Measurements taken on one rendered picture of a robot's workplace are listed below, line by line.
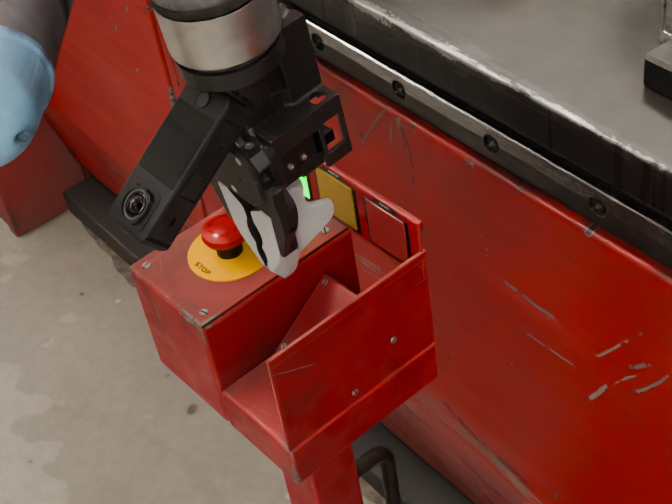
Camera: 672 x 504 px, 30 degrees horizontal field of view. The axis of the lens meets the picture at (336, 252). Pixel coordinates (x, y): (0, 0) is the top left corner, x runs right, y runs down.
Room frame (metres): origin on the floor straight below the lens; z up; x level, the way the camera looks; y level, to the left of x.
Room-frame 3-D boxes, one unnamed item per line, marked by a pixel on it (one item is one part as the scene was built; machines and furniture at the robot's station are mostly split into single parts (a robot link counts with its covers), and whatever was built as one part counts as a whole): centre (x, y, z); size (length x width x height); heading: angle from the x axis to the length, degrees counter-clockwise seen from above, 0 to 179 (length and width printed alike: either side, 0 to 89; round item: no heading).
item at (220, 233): (0.78, 0.09, 0.79); 0.04 x 0.04 x 0.04
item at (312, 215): (0.69, 0.02, 0.87); 0.06 x 0.03 x 0.09; 124
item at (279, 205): (0.67, 0.04, 0.92); 0.05 x 0.02 x 0.09; 34
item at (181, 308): (0.75, 0.05, 0.75); 0.20 x 0.16 x 0.18; 34
